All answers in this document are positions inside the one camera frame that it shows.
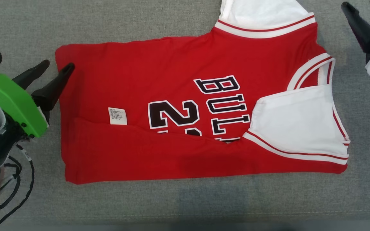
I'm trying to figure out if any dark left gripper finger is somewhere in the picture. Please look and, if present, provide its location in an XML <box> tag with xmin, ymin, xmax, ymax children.
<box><xmin>31</xmin><ymin>63</ymin><xmax>75</xmax><ymax>112</ymax></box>
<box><xmin>11</xmin><ymin>59</ymin><xmax>50</xmax><ymax>91</ymax></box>

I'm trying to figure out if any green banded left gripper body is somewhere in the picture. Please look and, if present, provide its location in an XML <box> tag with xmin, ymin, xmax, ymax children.
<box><xmin>0</xmin><ymin>73</ymin><xmax>49</xmax><ymax>139</ymax></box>

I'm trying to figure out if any red white basketball jersey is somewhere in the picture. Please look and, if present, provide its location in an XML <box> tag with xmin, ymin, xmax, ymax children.
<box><xmin>55</xmin><ymin>0</ymin><xmax>351</xmax><ymax>185</ymax></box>

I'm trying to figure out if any grey fabric sofa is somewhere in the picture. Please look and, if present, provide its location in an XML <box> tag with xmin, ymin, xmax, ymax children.
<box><xmin>0</xmin><ymin>0</ymin><xmax>370</xmax><ymax>225</ymax></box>

